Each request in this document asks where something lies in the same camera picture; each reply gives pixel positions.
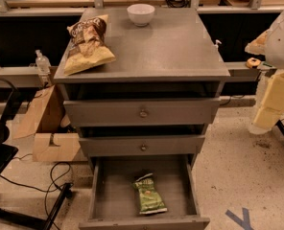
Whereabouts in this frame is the white ceramic bowl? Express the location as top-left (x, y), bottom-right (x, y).
top-left (127, 4), bottom-right (155, 26)

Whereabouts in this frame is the black chair base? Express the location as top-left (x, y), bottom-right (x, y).
top-left (0, 78), bottom-right (74, 230)

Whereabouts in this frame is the grey drawer cabinet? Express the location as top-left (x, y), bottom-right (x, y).
top-left (53, 7), bottom-right (231, 230)

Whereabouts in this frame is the grey top drawer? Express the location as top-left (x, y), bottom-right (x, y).
top-left (63, 98), bottom-right (219, 127)

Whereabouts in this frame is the green jalapeno chip bag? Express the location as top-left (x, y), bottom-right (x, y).
top-left (132, 173), bottom-right (168, 215)

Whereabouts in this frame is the grey middle drawer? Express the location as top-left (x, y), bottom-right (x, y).
top-left (80, 135), bottom-right (204, 157)

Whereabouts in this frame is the cardboard box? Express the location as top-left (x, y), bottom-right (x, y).
top-left (12, 85), bottom-right (86, 162)

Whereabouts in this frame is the small white pump bottle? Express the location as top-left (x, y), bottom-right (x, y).
top-left (214, 39), bottom-right (222, 51)

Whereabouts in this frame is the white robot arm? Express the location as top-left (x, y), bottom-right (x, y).
top-left (245, 11), bottom-right (284, 134)

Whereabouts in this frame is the grey open bottom drawer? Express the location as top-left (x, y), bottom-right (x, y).
top-left (79, 155), bottom-right (210, 230)

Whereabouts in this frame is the brown yellow chip bag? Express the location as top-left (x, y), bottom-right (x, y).
top-left (64, 14), bottom-right (115, 76)

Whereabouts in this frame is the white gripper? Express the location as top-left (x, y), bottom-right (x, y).
top-left (253, 70), bottom-right (284, 129)

